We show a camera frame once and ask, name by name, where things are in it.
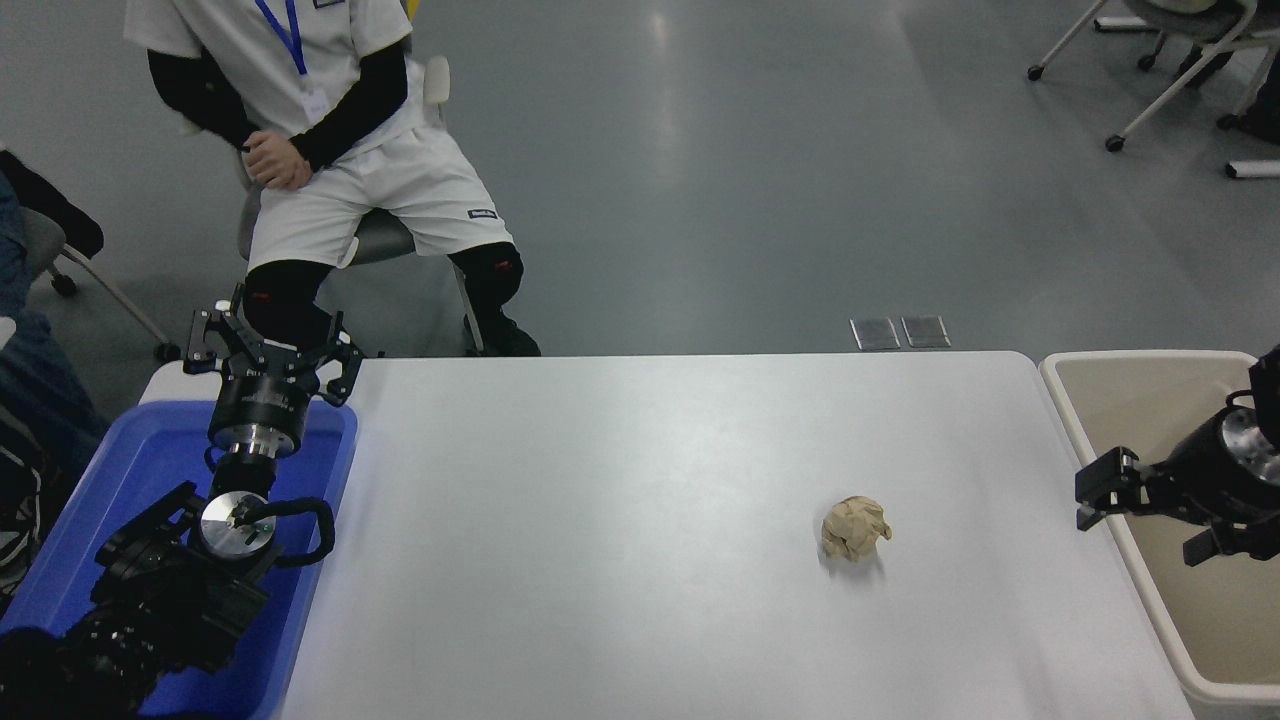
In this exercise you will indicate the blue plastic tray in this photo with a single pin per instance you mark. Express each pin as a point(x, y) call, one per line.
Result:
point(140, 460)

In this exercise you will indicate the person's right hand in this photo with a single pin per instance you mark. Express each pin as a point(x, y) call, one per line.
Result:
point(265, 146)

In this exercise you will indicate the large pale plastic bin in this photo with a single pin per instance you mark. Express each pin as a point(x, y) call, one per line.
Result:
point(1130, 400)

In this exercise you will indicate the metal floor plate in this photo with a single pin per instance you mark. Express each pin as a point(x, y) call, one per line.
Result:
point(925, 331)
point(875, 333)

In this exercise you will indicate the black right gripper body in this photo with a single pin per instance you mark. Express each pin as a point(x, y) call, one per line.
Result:
point(1205, 485)

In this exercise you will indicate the white metal base bar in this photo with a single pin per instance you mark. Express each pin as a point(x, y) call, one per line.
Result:
point(1115, 23)
point(1253, 169)

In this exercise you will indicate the black-backed office chair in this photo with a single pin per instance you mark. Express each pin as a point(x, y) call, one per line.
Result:
point(60, 205)

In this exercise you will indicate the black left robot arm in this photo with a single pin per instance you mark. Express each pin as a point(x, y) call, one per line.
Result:
point(160, 600)

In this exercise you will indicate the crumpled tan paper ball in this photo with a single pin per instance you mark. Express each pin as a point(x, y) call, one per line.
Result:
point(855, 528)

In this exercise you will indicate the white-legged wheeled chair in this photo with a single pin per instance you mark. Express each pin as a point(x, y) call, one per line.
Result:
point(1170, 90)

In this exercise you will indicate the person's left hand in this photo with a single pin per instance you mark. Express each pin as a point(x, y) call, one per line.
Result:
point(288, 172)

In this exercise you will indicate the grey swivel chair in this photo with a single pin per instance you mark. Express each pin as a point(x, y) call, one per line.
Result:
point(385, 240)

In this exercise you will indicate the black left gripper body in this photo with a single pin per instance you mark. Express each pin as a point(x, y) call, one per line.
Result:
point(262, 402)

